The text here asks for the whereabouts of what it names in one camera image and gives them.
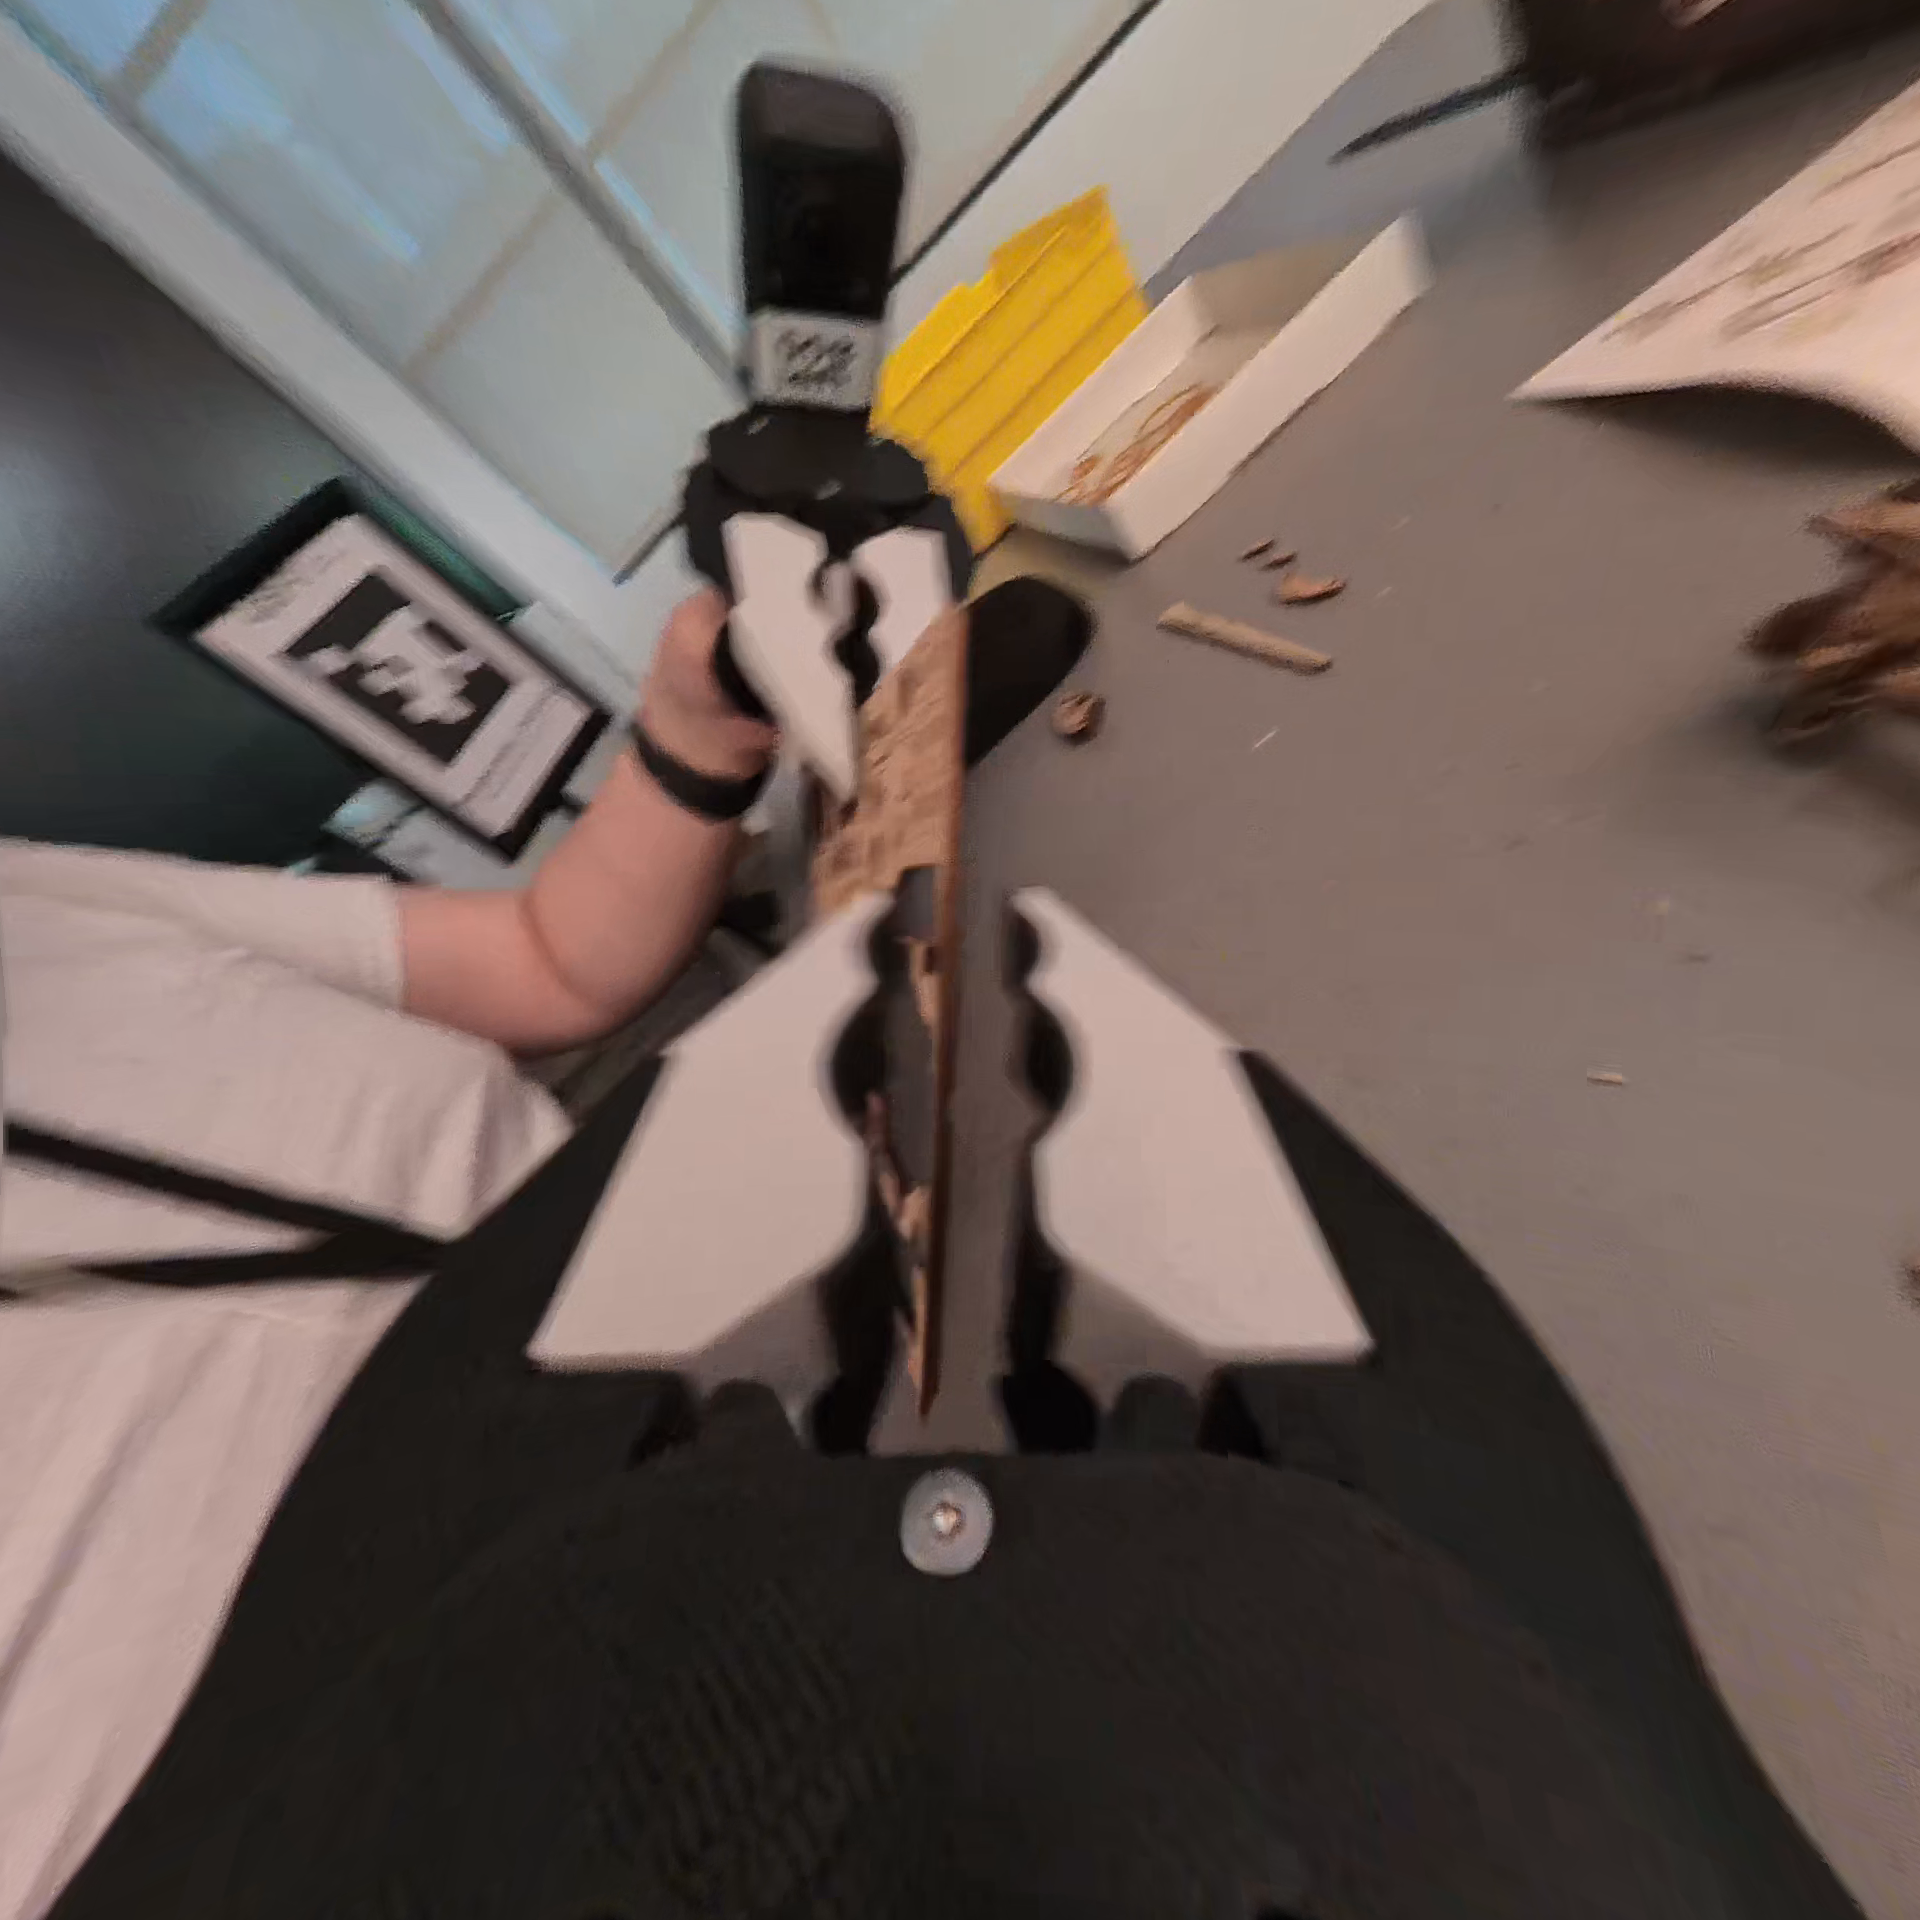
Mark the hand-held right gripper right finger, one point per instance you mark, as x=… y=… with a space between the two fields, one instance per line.
x=1186 y=1228

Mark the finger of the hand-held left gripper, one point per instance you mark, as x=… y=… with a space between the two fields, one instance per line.
x=787 y=630
x=910 y=591

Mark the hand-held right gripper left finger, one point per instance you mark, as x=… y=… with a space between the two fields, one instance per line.
x=690 y=1228

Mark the laser-cut wooden sheet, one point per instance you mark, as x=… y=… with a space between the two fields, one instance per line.
x=916 y=749

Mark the long curved wooden model part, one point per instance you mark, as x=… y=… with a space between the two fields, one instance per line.
x=1246 y=642

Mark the person's left forearm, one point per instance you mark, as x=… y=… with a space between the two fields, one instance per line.
x=598 y=933

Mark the black model kit box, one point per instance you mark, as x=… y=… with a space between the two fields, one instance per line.
x=1678 y=61

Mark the person's left hand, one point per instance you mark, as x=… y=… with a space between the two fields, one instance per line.
x=690 y=690

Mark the black ribbed wrist rest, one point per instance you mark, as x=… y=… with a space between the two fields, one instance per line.
x=1026 y=661

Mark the black wristband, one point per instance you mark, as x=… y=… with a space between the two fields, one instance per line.
x=690 y=787

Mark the small heart-shaped wooden part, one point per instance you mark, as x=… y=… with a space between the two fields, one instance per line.
x=1078 y=717

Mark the yellow plastic bin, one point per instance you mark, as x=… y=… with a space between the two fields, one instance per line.
x=1018 y=362

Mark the pile of rubber bands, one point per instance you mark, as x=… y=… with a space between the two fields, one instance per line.
x=1141 y=441

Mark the white cardboard tray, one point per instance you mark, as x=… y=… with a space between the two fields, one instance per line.
x=1199 y=435

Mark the black framed marker sign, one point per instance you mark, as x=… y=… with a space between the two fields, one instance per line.
x=406 y=673

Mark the large glass window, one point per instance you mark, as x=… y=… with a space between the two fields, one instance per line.
x=375 y=152

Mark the person's white shirt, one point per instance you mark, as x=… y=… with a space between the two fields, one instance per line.
x=227 y=1500

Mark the black table slot cover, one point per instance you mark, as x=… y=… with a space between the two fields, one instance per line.
x=1424 y=120

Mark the wooden gear assembly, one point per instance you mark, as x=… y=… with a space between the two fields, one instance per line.
x=1845 y=615

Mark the illustrated instruction booklet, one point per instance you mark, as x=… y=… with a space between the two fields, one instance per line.
x=1771 y=302

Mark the large dark wall screen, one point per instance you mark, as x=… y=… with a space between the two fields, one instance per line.
x=119 y=523

